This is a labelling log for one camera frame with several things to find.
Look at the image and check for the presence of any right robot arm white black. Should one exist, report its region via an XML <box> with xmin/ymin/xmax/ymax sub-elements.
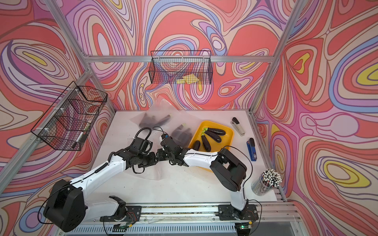
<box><xmin>158</xmin><ymin>134</ymin><xmax>247</xmax><ymax>211</ymax></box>

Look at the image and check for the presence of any yellow cloth in basket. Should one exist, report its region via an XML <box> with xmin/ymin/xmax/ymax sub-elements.
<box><xmin>176</xmin><ymin>74</ymin><xmax>199</xmax><ymax>84</ymax></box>

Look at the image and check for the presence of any clear zip-top plastic bag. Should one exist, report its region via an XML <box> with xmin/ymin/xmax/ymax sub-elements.
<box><xmin>131</xmin><ymin>99</ymin><xmax>180</xmax><ymax>131</ymax></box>

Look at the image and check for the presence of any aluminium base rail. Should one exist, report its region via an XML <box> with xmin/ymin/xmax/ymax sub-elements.
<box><xmin>67</xmin><ymin>202</ymin><xmax>308</xmax><ymax>236</ymax></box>

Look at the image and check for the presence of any purple eggplant in tray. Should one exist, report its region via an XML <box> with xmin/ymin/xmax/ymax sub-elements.
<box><xmin>204</xmin><ymin>130</ymin><xmax>222</xmax><ymax>143</ymax></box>
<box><xmin>192</xmin><ymin>140</ymin><xmax>201</xmax><ymax>151</ymax></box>
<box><xmin>205</xmin><ymin>127</ymin><xmax>226</xmax><ymax>136</ymax></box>
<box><xmin>201</xmin><ymin>135</ymin><xmax>212</xmax><ymax>152</ymax></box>

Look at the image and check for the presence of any aluminium frame post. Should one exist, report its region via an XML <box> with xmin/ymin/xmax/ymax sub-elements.
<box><xmin>249</xmin><ymin>0</ymin><xmax>308</xmax><ymax>114</ymax></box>
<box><xmin>1</xmin><ymin>1</ymin><xmax>112</xmax><ymax>200</ymax></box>

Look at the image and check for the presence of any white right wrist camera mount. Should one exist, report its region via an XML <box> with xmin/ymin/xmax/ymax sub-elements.
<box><xmin>160</xmin><ymin>133</ymin><xmax>169</xmax><ymax>142</ymax></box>

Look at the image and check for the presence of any blue black tool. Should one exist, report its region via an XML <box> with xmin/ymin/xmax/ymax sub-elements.
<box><xmin>247</xmin><ymin>138</ymin><xmax>257</xmax><ymax>161</ymax></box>

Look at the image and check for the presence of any black wire basket wall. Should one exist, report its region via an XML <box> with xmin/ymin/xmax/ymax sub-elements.
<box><xmin>148</xmin><ymin>50</ymin><xmax>213</xmax><ymax>84</ymax></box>
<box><xmin>31</xmin><ymin>82</ymin><xmax>108</xmax><ymax>151</ymax></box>

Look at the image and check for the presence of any black wire basket back wall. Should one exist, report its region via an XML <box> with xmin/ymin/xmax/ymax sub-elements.
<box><xmin>148</xmin><ymin>50</ymin><xmax>213</xmax><ymax>84</ymax></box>

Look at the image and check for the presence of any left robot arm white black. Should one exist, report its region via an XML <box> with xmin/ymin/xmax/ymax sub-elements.
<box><xmin>43</xmin><ymin>138</ymin><xmax>155</xmax><ymax>232</ymax></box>

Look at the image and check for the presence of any yellow plastic tray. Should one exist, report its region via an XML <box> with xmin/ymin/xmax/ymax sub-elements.
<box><xmin>185</xmin><ymin>121</ymin><xmax>234</xmax><ymax>172</ymax></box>

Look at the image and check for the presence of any aluminium frame post left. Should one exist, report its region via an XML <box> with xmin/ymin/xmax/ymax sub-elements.
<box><xmin>1</xmin><ymin>1</ymin><xmax>112</xmax><ymax>200</ymax></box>

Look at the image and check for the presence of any black corrugated cable hose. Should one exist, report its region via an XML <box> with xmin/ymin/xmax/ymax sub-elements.
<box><xmin>135</xmin><ymin>126</ymin><xmax>153</xmax><ymax>142</ymax></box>

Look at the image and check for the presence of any aluminium frame post right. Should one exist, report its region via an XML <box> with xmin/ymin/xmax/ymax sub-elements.
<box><xmin>249</xmin><ymin>0</ymin><xmax>308</xmax><ymax>114</ymax></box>

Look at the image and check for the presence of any aluminium horizontal back bar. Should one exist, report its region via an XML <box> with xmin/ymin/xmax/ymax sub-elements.
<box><xmin>84</xmin><ymin>56</ymin><xmax>274</xmax><ymax>63</ymax></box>

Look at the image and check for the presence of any black wire basket left wall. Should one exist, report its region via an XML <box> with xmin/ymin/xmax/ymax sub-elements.
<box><xmin>31</xmin><ymin>82</ymin><xmax>108</xmax><ymax>151</ymax></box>

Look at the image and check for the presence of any grey black stapler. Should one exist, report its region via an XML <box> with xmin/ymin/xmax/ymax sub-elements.
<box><xmin>230</xmin><ymin>117</ymin><xmax>245</xmax><ymax>136</ymax></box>

